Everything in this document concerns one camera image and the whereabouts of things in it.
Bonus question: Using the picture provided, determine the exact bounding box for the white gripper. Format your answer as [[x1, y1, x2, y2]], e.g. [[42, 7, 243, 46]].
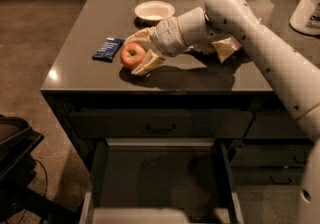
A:
[[124, 17, 187, 76]]

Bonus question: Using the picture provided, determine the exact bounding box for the red apple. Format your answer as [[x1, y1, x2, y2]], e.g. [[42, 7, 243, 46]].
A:
[[120, 43, 146, 70]]

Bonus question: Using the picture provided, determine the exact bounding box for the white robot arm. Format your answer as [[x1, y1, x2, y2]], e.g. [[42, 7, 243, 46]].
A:
[[125, 0, 320, 224]]

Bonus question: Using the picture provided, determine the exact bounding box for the top left drawer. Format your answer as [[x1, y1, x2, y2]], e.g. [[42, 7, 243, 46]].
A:
[[69, 109, 253, 139]]

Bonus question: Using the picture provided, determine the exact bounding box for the open middle drawer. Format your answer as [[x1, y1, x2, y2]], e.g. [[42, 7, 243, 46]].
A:
[[79, 141, 244, 224]]

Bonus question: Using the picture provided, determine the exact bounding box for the top right drawer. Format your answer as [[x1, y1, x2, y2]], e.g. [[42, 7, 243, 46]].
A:
[[245, 111, 306, 139]]

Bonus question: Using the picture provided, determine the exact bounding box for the bottom right drawer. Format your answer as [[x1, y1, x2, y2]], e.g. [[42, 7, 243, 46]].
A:
[[233, 168, 303, 185]]

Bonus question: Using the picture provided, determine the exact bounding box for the middle right drawer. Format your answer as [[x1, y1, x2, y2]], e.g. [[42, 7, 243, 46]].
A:
[[230, 145, 311, 168]]

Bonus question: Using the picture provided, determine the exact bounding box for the white bowl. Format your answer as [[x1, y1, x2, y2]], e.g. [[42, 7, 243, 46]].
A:
[[134, 1, 175, 25]]

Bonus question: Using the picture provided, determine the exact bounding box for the blue snack bar wrapper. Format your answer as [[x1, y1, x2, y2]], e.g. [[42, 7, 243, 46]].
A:
[[92, 37, 124, 62]]

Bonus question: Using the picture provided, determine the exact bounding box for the crumpled chip bag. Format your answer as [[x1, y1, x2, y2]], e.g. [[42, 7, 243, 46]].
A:
[[193, 37, 242, 63]]

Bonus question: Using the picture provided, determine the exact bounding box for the white plastic canister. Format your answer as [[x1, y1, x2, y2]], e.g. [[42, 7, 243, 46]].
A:
[[290, 0, 320, 36]]

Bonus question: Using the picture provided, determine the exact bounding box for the black cable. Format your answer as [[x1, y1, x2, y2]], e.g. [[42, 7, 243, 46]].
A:
[[31, 158, 49, 199]]

